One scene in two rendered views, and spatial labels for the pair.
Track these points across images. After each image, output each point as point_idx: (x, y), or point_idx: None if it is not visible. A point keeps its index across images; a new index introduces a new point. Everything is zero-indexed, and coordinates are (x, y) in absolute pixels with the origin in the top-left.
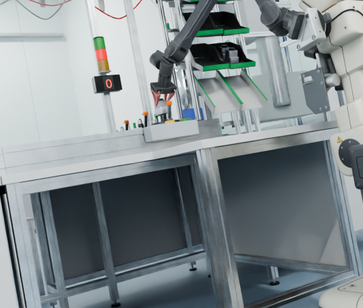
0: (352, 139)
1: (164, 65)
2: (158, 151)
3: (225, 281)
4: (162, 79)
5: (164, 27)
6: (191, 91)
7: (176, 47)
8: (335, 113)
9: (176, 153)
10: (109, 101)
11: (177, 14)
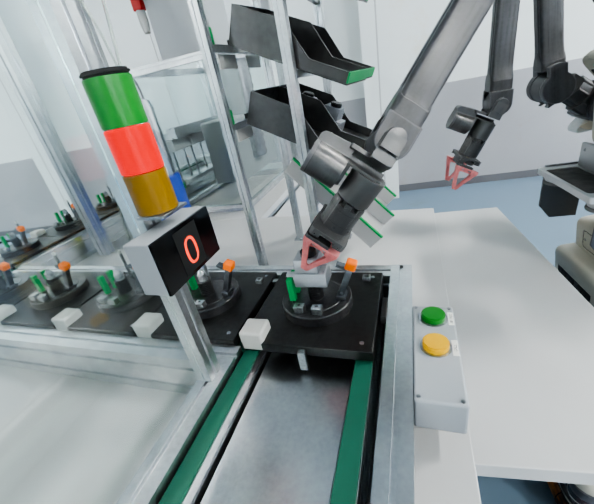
0: None
1: (377, 187)
2: (509, 469)
3: None
4: (356, 217)
5: (207, 39)
6: (309, 201)
7: (414, 135)
8: None
9: None
10: (185, 291)
11: (277, 11)
